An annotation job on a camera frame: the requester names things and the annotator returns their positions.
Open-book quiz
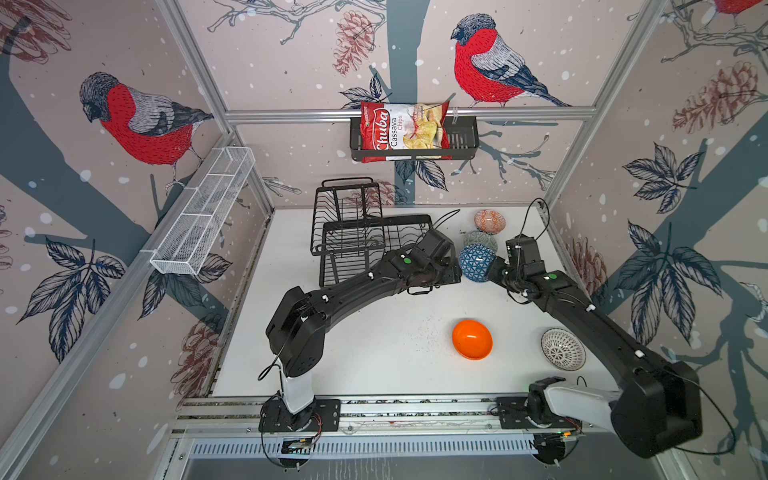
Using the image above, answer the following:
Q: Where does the dark blue patterned bowl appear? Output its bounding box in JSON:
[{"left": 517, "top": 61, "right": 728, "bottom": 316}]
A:
[{"left": 459, "top": 244, "right": 496, "bottom": 283}]

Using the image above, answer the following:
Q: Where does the orange plastic bowl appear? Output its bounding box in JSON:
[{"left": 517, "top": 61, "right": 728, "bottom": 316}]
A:
[{"left": 452, "top": 319, "right": 494, "bottom": 361}]

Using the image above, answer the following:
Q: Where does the black wire dish rack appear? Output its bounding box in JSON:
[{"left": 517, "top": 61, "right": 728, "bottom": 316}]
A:
[{"left": 310, "top": 177, "right": 432, "bottom": 287}]

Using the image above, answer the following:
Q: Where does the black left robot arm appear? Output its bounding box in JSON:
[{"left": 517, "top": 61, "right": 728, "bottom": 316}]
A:
[{"left": 265, "top": 229, "right": 461, "bottom": 415}]

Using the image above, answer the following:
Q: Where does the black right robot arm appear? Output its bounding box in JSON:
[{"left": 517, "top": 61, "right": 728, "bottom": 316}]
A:
[{"left": 488, "top": 234, "right": 703, "bottom": 458}]

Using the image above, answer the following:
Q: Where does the green patterned bowl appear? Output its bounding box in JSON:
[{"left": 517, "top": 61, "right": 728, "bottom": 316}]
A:
[{"left": 463, "top": 230, "right": 498, "bottom": 254}]

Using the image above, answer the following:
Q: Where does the red patterned bowl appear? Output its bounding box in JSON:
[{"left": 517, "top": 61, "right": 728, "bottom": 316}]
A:
[{"left": 474, "top": 209, "right": 507, "bottom": 235}]

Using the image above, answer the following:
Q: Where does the white lattice patterned bowl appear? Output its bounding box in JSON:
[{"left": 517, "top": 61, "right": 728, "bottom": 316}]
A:
[{"left": 540, "top": 328, "right": 587, "bottom": 372}]

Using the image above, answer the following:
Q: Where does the red cassava chips bag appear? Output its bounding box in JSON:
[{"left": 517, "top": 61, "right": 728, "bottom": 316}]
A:
[{"left": 360, "top": 102, "right": 450, "bottom": 163}]

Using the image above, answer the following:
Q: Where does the aluminium back crossbar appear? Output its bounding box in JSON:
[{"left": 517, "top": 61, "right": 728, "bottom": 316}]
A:
[{"left": 224, "top": 106, "right": 598, "bottom": 125}]

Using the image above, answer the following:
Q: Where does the black wall basket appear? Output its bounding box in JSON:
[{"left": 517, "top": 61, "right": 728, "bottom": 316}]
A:
[{"left": 349, "top": 116, "right": 479, "bottom": 163}]

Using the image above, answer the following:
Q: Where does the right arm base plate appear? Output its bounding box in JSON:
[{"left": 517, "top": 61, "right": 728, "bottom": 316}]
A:
[{"left": 488, "top": 395, "right": 582, "bottom": 431}]

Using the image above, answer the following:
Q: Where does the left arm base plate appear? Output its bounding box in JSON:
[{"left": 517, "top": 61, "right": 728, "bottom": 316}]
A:
[{"left": 258, "top": 396, "right": 341, "bottom": 433}]

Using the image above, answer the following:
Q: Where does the white mesh wall shelf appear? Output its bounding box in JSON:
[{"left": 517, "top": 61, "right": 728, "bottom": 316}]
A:
[{"left": 150, "top": 146, "right": 255, "bottom": 276}]

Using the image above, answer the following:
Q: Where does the aluminium front rail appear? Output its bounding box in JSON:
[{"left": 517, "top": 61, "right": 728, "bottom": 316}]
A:
[{"left": 170, "top": 393, "right": 609, "bottom": 438}]

